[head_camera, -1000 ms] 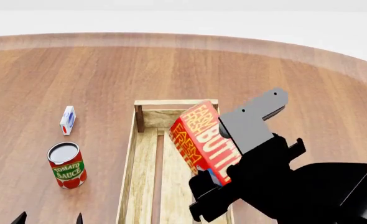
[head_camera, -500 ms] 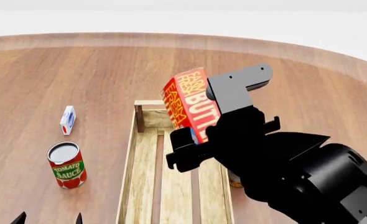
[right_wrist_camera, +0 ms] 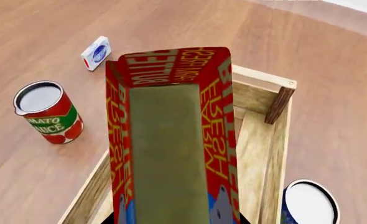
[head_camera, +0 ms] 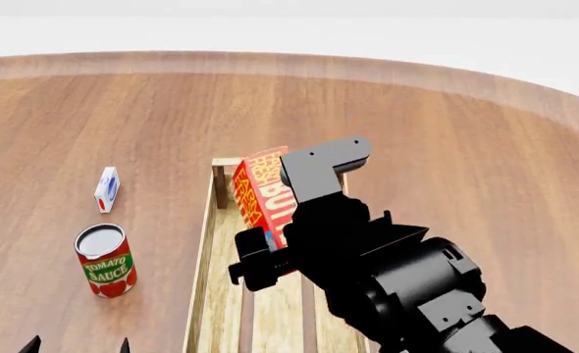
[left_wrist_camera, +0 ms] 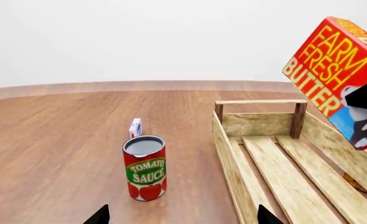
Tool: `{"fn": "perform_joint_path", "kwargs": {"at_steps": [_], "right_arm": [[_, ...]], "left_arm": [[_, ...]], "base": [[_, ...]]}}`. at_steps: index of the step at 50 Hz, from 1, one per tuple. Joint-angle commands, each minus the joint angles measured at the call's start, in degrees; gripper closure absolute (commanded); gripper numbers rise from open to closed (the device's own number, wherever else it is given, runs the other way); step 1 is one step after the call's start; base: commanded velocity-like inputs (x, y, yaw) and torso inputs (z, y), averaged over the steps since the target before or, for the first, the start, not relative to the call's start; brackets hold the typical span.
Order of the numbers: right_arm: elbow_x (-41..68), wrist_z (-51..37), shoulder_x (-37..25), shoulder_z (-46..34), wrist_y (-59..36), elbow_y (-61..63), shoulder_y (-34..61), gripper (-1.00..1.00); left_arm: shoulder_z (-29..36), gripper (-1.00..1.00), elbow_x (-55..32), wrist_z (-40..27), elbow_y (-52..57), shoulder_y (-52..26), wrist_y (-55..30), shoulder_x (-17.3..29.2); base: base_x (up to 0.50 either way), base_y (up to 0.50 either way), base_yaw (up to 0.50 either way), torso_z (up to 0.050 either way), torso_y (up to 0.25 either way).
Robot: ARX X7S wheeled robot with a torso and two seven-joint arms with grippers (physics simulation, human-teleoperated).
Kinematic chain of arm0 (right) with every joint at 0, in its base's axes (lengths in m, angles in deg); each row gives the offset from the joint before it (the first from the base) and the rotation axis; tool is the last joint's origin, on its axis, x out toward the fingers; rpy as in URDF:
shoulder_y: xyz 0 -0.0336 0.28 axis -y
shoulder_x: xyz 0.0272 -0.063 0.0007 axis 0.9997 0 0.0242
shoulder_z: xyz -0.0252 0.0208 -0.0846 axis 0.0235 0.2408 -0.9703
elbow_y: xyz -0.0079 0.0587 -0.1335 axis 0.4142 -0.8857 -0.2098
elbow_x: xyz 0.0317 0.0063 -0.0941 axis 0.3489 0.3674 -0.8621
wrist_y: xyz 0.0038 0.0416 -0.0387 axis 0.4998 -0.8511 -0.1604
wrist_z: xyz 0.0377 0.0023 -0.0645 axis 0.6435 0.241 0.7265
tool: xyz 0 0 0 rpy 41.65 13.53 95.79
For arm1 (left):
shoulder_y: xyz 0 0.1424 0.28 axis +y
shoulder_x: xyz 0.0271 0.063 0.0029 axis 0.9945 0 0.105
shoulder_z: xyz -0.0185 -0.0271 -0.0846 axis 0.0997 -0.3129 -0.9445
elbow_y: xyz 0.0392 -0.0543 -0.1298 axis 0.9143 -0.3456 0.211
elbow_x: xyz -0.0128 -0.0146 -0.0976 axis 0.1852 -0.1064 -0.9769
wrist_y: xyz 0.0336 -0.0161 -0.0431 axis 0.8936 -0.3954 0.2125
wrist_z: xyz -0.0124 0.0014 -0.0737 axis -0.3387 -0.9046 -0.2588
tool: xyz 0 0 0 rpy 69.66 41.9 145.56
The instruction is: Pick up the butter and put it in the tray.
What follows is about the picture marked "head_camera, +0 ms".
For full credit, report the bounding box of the wooden slatted tray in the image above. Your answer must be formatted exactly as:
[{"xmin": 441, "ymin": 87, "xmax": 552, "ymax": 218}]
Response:
[{"xmin": 181, "ymin": 157, "xmax": 372, "ymax": 353}]

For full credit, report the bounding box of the tomato sauce can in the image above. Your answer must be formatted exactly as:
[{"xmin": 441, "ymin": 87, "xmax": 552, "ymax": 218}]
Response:
[{"xmin": 74, "ymin": 223, "xmax": 138, "ymax": 300}]

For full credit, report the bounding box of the red butter box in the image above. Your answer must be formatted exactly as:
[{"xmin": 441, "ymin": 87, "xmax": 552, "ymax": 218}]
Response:
[{"xmin": 232, "ymin": 144, "xmax": 301, "ymax": 277}]

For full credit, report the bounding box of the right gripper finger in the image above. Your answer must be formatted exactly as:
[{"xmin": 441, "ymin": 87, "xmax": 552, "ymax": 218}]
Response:
[{"xmin": 227, "ymin": 225, "xmax": 299, "ymax": 293}]

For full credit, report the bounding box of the small white blue box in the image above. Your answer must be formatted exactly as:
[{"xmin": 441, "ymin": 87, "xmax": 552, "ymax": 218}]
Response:
[{"xmin": 93, "ymin": 166, "xmax": 121, "ymax": 215}]

